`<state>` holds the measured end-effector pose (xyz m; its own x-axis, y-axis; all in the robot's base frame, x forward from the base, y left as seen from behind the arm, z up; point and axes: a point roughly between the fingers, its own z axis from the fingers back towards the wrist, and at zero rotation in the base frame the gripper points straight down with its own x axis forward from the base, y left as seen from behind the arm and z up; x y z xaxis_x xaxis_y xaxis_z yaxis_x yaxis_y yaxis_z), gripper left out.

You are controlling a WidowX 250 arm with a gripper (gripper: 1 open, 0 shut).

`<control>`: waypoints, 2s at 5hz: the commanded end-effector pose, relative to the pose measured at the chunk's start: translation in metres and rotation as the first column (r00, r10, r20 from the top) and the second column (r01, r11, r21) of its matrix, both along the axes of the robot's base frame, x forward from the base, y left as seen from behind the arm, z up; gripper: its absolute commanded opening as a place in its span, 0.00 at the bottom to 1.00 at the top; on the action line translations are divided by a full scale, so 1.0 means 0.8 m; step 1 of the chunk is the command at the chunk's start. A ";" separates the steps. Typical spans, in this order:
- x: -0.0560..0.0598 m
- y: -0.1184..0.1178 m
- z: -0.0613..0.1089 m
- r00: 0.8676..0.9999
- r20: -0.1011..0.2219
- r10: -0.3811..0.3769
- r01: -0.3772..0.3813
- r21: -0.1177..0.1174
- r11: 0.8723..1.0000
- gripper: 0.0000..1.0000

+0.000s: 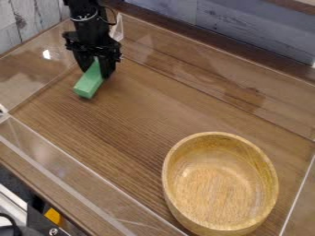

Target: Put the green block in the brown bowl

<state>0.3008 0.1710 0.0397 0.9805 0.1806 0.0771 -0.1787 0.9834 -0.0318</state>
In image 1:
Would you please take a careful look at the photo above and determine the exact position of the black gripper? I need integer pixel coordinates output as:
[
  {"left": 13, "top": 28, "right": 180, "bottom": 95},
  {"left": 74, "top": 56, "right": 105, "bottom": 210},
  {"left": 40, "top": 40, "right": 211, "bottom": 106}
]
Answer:
[{"left": 62, "top": 13, "right": 120, "bottom": 79}]

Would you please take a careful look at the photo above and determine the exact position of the green rectangular block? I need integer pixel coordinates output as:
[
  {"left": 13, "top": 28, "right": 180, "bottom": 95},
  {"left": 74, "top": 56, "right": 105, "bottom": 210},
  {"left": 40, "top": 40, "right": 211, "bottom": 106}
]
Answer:
[{"left": 73, "top": 61, "right": 102, "bottom": 99}]

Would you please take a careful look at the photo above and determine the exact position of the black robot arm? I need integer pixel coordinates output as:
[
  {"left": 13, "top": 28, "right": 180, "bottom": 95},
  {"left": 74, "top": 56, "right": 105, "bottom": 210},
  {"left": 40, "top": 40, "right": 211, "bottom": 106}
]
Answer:
[{"left": 62, "top": 0, "right": 121, "bottom": 79}]

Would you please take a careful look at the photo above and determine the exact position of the brown wooden bowl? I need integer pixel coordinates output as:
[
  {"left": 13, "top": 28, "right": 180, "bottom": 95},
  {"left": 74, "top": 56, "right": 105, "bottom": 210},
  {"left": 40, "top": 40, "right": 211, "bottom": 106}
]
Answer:
[{"left": 161, "top": 132, "right": 279, "bottom": 236}]

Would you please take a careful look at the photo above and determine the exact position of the black and yellow device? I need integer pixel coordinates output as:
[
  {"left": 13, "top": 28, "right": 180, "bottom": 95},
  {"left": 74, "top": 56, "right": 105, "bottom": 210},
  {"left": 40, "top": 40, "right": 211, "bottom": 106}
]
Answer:
[{"left": 0, "top": 195, "right": 86, "bottom": 236}]

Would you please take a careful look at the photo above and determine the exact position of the clear acrylic corner bracket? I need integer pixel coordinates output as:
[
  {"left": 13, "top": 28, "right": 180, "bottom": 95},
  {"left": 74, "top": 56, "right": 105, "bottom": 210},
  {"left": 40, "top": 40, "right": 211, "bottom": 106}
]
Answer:
[{"left": 109, "top": 14, "right": 124, "bottom": 41}]

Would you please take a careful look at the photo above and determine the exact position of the clear acrylic tray wall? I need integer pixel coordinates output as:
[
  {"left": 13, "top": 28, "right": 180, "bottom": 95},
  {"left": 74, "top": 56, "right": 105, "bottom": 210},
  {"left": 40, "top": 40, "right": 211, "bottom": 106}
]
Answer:
[{"left": 0, "top": 15, "right": 315, "bottom": 236}]

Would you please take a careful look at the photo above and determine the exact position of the black cable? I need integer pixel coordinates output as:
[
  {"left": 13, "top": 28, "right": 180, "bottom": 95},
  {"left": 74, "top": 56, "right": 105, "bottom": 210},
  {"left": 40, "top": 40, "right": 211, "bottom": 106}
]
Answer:
[{"left": 0, "top": 212, "right": 22, "bottom": 236}]

